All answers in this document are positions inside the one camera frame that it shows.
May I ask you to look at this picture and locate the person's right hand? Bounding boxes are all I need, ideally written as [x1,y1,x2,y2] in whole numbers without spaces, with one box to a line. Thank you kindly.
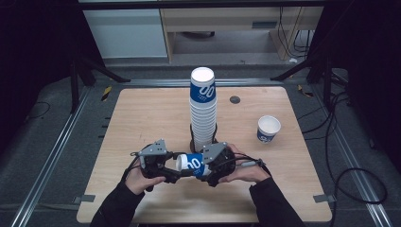
[218,143,272,184]

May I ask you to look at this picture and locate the aluminium floor rail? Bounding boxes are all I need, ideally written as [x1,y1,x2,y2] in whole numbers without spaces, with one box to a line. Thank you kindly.
[10,86,93,227]
[310,84,393,227]
[121,79,285,88]

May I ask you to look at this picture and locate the black floor cable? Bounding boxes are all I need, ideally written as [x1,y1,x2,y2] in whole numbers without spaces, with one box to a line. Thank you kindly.
[297,91,389,227]

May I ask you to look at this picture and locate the yellow black tape strip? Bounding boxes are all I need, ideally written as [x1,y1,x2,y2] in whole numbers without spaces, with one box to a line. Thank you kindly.
[100,85,113,102]
[297,84,315,98]

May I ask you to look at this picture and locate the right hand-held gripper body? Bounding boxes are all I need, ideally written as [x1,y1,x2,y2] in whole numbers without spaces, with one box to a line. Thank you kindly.
[201,141,237,187]

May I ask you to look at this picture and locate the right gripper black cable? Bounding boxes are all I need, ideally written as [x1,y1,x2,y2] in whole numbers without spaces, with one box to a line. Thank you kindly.
[217,152,272,178]

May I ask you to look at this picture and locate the black wire cup holder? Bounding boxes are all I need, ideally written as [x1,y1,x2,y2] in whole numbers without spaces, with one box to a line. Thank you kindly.
[188,123,219,154]

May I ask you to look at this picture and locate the thin dark floor cable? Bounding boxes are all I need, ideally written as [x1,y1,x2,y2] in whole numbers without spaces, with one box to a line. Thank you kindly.
[25,101,51,122]

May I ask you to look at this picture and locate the black stand legs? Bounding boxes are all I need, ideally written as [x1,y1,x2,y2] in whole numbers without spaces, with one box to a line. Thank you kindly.
[69,56,131,114]
[270,58,336,108]

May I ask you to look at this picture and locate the hanging black cables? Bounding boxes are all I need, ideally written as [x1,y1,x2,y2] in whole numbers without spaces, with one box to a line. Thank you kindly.
[277,7,316,60]

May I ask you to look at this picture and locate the blue white paper cup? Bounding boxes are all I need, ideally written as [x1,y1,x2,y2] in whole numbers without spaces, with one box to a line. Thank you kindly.
[175,152,213,178]
[256,114,282,145]

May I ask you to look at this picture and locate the stack of white paper cups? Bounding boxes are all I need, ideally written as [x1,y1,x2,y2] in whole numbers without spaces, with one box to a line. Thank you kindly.
[188,66,218,153]

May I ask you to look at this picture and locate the white cabinet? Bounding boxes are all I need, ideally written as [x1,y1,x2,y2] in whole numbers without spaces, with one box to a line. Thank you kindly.
[82,9,168,60]

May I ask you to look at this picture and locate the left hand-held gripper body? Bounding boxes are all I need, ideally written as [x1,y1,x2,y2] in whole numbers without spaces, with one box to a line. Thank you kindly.
[133,138,178,193]

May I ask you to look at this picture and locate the person's left hand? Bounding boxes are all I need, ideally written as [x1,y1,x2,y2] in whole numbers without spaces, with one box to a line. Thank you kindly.
[125,166,166,196]

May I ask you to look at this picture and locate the grey tape piece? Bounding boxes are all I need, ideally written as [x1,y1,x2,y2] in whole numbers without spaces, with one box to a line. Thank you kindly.
[312,194,337,204]
[73,194,96,204]

